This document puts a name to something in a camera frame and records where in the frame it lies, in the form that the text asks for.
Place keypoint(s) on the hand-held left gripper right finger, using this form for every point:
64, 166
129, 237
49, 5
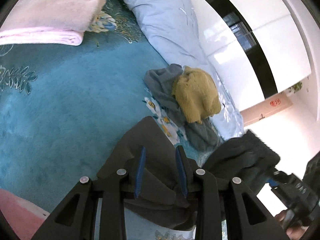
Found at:
181, 172

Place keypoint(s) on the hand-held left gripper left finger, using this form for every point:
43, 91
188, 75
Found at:
138, 172

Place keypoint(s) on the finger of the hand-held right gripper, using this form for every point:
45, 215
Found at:
273, 181

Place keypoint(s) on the dark grey pants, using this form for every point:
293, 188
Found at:
155, 140

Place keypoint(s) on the person's right hand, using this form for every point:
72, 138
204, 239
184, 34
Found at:
295, 231

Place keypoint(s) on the beige door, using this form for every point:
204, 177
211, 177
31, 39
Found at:
252, 116

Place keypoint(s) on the red door decoration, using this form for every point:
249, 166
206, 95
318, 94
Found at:
275, 102

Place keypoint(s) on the yellow knit sweater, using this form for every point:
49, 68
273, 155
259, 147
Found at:
195, 95

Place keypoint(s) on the blue-grey garment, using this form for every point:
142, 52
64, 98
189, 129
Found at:
162, 87

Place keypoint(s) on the teal floral bed blanket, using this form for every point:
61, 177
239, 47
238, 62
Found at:
75, 105

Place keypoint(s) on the pink bed sheet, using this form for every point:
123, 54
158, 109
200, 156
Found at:
17, 217

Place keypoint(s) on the glossy white wardrobe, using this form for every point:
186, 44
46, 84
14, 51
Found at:
225, 42

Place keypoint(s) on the light blue floral duvet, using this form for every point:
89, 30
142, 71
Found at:
165, 25

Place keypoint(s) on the folded pink towel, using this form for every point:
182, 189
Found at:
50, 12

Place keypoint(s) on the green floral wall sticker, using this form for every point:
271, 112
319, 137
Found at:
296, 87

